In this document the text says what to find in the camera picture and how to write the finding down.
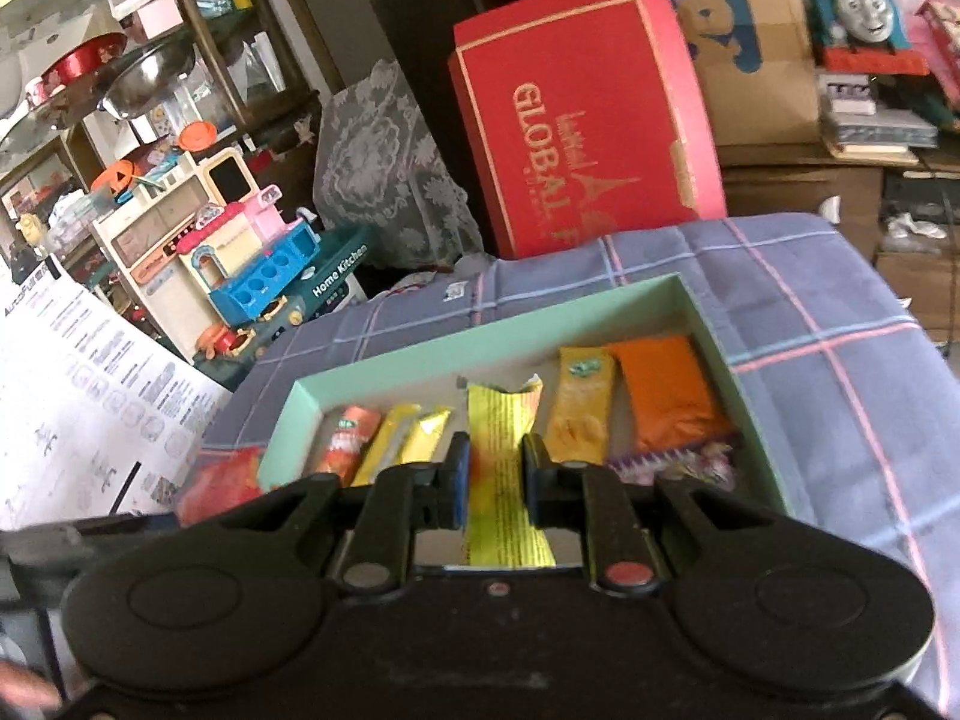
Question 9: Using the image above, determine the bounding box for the grey lace cloth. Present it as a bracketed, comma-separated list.
[311, 60, 488, 272]

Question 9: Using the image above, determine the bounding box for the orange label snack packet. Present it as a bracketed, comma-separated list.
[311, 405, 388, 485]

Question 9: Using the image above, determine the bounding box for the glass display cabinet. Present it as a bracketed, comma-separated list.
[0, 0, 325, 271]

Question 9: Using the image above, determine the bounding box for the yellow green logo packet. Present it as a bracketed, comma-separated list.
[544, 345, 617, 466]

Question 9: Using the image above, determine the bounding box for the wooden shelf unit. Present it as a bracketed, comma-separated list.
[718, 141, 960, 350]

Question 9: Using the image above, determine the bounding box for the brown cardboard box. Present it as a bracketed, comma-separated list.
[675, 0, 823, 148]

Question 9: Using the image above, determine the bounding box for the blue toy train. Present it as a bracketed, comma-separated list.
[802, 0, 932, 77]

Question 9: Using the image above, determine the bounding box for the white printed paper sheet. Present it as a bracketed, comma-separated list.
[0, 262, 235, 535]

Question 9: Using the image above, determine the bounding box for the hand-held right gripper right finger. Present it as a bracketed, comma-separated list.
[521, 431, 743, 595]

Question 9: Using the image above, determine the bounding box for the person's left hand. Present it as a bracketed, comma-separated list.
[0, 658, 67, 713]

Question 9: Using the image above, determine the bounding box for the pink picture book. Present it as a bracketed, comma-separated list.
[919, 0, 960, 110]

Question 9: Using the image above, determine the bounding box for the gold yellow snack packet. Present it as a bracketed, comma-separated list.
[397, 406, 457, 467]
[351, 403, 421, 487]

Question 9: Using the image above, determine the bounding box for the teal cardboard box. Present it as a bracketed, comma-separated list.
[257, 272, 797, 522]

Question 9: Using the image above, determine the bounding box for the red gift box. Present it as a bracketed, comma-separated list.
[448, 0, 728, 260]

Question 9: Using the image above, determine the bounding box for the red snack packet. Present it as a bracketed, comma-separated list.
[176, 446, 268, 527]

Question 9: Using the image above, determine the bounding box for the long yellow mango bar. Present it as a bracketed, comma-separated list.
[459, 373, 557, 569]

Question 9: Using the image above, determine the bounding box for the blue toy rack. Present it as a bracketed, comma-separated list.
[187, 229, 322, 329]

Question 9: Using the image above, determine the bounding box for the stack of books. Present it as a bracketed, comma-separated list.
[817, 71, 940, 166]

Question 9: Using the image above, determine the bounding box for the blue plaid blanket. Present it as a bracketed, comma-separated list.
[199, 211, 960, 710]

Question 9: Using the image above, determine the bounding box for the plain orange snack packet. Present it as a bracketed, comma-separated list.
[606, 335, 733, 455]

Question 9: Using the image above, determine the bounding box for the green toy tray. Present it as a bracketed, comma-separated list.
[240, 223, 380, 335]

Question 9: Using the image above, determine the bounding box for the cream pink toy kitchen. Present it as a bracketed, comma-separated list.
[91, 146, 287, 320]

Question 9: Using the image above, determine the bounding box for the black media player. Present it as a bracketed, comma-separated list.
[881, 174, 960, 227]

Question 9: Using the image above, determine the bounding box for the metal bowl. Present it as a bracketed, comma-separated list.
[94, 37, 200, 122]

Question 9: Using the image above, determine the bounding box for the purple snack packet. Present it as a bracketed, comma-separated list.
[606, 431, 743, 485]

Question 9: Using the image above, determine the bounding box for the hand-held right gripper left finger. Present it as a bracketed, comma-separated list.
[259, 431, 473, 592]

